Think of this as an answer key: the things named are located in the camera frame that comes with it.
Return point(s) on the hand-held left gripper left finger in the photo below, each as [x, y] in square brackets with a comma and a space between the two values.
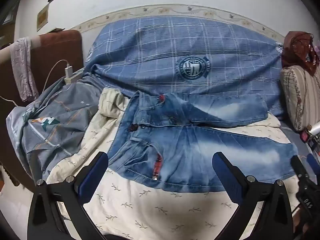
[93, 177]

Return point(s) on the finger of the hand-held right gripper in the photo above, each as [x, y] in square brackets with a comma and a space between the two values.
[313, 162]
[298, 167]

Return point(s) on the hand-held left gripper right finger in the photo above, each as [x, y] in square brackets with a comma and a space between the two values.
[226, 180]

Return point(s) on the blue denim pants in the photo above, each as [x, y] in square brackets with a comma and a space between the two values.
[190, 155]

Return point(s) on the pink small object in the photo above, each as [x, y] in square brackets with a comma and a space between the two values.
[303, 136]

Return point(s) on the blue-grey bedsheet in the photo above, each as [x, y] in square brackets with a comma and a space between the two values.
[292, 140]

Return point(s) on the white cylindrical object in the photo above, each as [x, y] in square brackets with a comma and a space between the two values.
[315, 128]

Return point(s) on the cream leaf-print blanket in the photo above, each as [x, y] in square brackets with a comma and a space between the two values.
[150, 205]

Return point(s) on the grey printed quilt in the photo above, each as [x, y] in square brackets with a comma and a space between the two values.
[62, 120]

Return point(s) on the striped pillow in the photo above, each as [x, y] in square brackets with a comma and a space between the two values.
[300, 92]

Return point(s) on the white power strip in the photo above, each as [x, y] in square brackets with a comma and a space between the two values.
[75, 78]

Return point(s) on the white charger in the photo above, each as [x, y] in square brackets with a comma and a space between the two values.
[68, 71]

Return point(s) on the reddish-brown cloth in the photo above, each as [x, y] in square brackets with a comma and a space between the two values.
[295, 50]

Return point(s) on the purple wrinkled cloth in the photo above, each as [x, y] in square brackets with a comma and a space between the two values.
[22, 70]

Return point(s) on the brown plush headboard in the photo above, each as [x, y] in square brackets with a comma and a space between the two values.
[60, 50]

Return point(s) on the blue plaid blanket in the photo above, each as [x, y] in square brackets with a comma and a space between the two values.
[155, 50]

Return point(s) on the beige padded bar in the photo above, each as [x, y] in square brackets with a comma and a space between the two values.
[6, 53]

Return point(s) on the flat green object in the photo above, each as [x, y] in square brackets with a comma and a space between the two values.
[55, 30]

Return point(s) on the small gold framed picture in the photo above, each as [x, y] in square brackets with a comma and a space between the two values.
[42, 17]

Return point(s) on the wooden framed picture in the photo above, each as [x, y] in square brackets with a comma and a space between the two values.
[7, 18]

